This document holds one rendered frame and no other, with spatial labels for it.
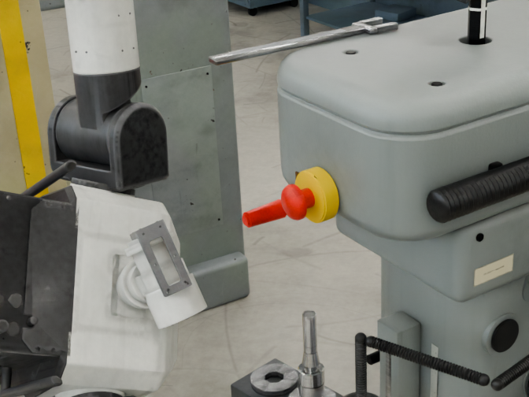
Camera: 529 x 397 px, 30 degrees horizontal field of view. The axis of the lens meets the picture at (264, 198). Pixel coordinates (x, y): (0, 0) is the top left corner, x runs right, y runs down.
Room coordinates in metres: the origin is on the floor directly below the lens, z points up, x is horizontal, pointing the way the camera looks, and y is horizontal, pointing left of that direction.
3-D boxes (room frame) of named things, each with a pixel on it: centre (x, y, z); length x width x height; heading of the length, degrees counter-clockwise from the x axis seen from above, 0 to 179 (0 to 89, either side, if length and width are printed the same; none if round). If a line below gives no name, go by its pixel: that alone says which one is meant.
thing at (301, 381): (1.46, -0.07, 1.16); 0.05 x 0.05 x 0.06
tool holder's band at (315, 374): (1.46, -0.07, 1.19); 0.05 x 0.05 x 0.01
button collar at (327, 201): (0.98, -0.06, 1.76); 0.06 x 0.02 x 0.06; 31
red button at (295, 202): (0.97, -0.04, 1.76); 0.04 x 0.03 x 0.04; 31
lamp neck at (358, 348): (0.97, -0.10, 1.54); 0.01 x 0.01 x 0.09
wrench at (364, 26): (1.12, -0.06, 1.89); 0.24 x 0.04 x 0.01; 119
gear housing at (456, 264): (1.12, -0.29, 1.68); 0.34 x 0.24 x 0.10; 121
